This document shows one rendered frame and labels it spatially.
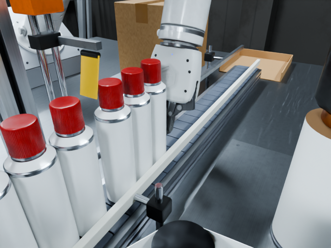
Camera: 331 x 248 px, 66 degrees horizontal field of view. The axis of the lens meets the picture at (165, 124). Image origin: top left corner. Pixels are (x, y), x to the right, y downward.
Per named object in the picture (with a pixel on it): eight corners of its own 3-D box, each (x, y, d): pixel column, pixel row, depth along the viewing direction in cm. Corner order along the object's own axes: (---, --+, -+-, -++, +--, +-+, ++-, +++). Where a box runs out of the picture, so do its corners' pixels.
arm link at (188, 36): (149, 22, 46) (147, 39, 47) (194, 26, 43) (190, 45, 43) (171, 31, 54) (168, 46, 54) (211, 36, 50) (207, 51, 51)
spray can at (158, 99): (158, 172, 49) (157, 67, 39) (135, 164, 51) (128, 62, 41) (170, 157, 53) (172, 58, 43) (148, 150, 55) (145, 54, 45)
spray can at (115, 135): (125, 210, 41) (111, 92, 31) (100, 198, 43) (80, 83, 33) (143, 190, 45) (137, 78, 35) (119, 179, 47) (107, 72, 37)
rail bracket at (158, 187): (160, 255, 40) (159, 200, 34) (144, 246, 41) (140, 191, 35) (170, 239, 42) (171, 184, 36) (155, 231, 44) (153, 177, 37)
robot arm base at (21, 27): (22, 56, 95) (31, 19, 82) (4, 16, 98) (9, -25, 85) (71, 54, 108) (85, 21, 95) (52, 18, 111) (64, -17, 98)
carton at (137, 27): (171, 87, 93) (172, 5, 80) (120, 75, 104) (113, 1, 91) (205, 65, 116) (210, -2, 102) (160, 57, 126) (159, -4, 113)
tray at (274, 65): (280, 82, 103) (282, 72, 101) (218, 71, 114) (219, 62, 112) (291, 63, 125) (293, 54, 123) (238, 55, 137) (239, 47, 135)
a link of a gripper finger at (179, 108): (166, 101, 50) (160, 134, 51) (180, 105, 48) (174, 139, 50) (173, 101, 53) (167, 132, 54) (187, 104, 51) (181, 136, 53)
